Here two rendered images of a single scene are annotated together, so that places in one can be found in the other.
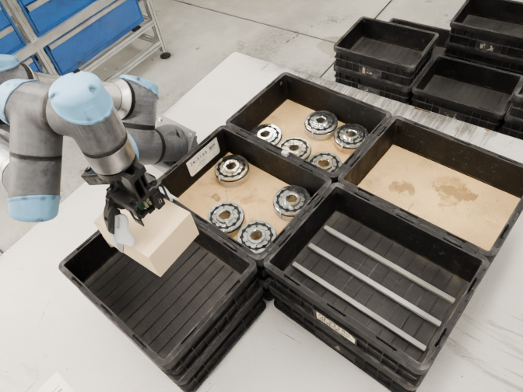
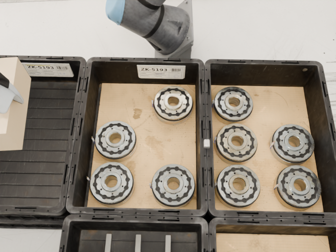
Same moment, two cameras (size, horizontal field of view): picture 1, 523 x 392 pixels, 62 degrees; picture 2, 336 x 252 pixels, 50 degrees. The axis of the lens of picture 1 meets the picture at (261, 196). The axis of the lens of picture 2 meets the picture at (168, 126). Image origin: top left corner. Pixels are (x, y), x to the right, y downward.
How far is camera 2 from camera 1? 0.60 m
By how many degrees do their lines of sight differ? 26
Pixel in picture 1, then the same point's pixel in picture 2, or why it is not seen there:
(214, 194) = (139, 109)
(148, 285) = not seen: hidden behind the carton
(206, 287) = (43, 175)
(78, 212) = (75, 19)
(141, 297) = not seen: hidden behind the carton
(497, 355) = not seen: outside the picture
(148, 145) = (136, 19)
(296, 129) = (270, 124)
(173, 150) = (161, 38)
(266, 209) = (153, 166)
